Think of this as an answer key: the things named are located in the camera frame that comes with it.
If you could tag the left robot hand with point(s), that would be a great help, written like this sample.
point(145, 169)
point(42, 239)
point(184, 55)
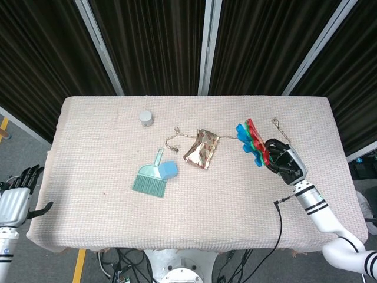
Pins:
point(13, 206)

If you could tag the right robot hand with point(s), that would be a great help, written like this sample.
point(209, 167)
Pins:
point(290, 168)

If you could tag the red hand clapper toy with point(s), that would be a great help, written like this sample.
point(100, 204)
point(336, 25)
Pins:
point(250, 141)

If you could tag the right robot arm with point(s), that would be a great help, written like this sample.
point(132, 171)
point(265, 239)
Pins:
point(324, 218)

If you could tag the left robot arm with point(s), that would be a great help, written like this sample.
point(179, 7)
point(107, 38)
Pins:
point(7, 250)

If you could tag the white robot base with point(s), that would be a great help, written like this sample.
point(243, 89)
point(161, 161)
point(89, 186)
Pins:
point(179, 265)

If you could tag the table with beige cloth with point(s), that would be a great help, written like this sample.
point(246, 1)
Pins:
point(188, 212)

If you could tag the gold foil snack bag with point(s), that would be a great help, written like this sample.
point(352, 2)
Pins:
point(201, 150)

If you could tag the black curtain panel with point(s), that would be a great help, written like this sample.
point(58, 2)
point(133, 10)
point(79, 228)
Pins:
point(153, 47)
point(38, 59)
point(353, 73)
point(265, 44)

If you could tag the blue foam cube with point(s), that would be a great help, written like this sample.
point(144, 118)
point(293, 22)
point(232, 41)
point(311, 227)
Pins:
point(168, 170)

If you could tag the green dustpan brush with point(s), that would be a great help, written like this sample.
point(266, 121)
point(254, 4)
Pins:
point(148, 182)

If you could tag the small grey cylinder cap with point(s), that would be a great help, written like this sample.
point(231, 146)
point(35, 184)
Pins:
point(146, 118)

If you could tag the white frame rail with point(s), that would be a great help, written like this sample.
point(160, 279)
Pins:
point(23, 125)
point(362, 154)

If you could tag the white frame post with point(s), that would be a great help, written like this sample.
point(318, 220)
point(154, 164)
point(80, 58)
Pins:
point(316, 47)
point(209, 47)
point(100, 50)

